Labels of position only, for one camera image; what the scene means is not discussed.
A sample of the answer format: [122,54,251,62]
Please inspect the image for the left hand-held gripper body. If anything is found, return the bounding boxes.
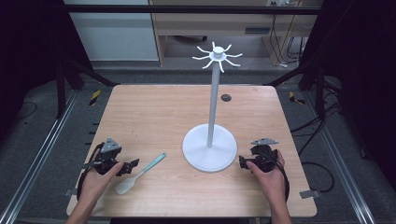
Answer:
[91,136,126,175]

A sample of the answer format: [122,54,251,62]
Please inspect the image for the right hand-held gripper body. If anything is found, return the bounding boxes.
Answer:
[245,137,280,174]

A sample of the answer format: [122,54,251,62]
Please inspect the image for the teal handled spatula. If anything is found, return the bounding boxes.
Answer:
[114,151,168,196]

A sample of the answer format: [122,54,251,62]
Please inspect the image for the white hook rack stand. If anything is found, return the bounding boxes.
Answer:
[181,41,244,174]

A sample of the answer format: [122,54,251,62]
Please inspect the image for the person's left hand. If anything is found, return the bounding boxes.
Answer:
[78,161,124,202]

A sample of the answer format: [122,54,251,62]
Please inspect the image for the person's right hand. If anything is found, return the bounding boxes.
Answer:
[245,149,288,207]

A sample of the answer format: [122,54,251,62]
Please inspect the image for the yellow black tape strip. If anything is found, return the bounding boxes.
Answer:
[89,90,103,106]
[288,91,306,105]

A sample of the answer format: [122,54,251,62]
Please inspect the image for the white cabinet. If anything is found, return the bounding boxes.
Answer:
[63,0,160,63]

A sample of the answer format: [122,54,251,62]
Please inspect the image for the light wooden desk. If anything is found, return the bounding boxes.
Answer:
[148,0,323,67]

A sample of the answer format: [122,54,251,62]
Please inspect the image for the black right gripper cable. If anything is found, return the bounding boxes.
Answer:
[264,150,291,203]

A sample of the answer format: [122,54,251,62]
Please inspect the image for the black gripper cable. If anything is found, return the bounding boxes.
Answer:
[264,150,291,203]
[76,142,106,201]

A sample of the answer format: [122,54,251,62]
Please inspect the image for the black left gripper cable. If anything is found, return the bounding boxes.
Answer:
[76,142,106,201]

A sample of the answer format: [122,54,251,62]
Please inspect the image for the black floor cables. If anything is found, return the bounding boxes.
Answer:
[290,101,343,194]

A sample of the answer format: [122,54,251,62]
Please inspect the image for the aluminium floor rail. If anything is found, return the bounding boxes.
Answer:
[302,90,378,224]
[0,89,80,224]

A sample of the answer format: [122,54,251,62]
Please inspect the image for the black frame leg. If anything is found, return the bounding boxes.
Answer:
[263,57,329,120]
[55,58,120,119]

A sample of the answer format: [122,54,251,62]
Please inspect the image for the thin black floor cable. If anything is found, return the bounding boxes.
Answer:
[14,100,39,121]

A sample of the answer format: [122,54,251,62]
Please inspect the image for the hanging desk cables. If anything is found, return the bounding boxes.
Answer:
[268,13,309,68]

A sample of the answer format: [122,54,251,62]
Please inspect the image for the black horizontal frame bar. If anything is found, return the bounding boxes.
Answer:
[62,4,322,16]

